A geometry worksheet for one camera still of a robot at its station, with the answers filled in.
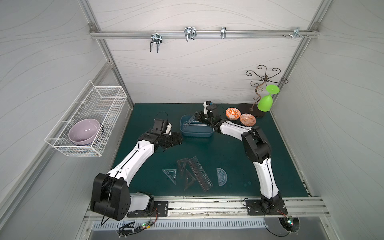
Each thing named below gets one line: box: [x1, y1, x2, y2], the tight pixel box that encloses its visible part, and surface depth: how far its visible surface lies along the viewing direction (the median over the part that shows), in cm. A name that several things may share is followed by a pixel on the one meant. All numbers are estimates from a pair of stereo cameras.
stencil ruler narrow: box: [183, 111, 198, 130], surface depth 103 cm
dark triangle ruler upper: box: [176, 157, 188, 177], surface depth 90 cm
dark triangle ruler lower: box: [183, 169, 196, 191], surface depth 85 cm
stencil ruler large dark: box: [187, 156, 214, 192], surface depth 86 cm
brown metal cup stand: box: [238, 65, 289, 117], surface depth 98 cm
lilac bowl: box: [68, 118, 101, 146], surface depth 62 cm
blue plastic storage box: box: [179, 113, 214, 137], surface depth 103 cm
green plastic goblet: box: [257, 84, 280, 112], surface depth 92 cm
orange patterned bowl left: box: [225, 107, 241, 121], surface depth 113 cm
